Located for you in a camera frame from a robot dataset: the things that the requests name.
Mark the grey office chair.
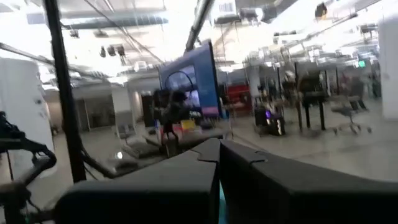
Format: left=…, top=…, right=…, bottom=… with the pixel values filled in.
left=330, top=96, right=373, bottom=136

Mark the large display monitor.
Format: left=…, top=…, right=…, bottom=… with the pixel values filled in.
left=158, top=40, right=223, bottom=118

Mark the black frame strut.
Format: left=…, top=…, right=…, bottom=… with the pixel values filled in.
left=81, top=151, right=119, bottom=180

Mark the black-legged desk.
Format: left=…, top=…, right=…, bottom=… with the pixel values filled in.
left=292, top=71, right=328, bottom=132

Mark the black looped cable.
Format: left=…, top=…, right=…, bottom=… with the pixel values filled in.
left=164, top=70, right=195, bottom=93

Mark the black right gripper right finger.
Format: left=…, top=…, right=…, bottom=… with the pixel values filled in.
left=220, top=139, right=398, bottom=224

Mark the yellow object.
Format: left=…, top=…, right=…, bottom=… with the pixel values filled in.
left=180, top=119, right=197, bottom=131

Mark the grey overhead bar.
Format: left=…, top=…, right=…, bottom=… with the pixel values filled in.
left=185, top=0, right=216, bottom=52

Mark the teal cloth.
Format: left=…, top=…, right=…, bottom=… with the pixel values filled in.
left=218, top=183, right=228, bottom=224

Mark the black frame post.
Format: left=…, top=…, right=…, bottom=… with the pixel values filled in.
left=43, top=0, right=88, bottom=183

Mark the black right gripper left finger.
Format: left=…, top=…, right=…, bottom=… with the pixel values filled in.
left=55, top=138, right=221, bottom=224

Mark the black lit computer tower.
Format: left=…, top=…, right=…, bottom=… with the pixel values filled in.
left=254, top=107, right=287, bottom=137

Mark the red bin rack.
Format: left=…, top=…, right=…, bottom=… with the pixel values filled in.
left=226, top=84, right=254, bottom=114

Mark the black corrugated cable hose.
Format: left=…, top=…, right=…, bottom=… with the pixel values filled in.
left=0, top=111, right=58, bottom=224

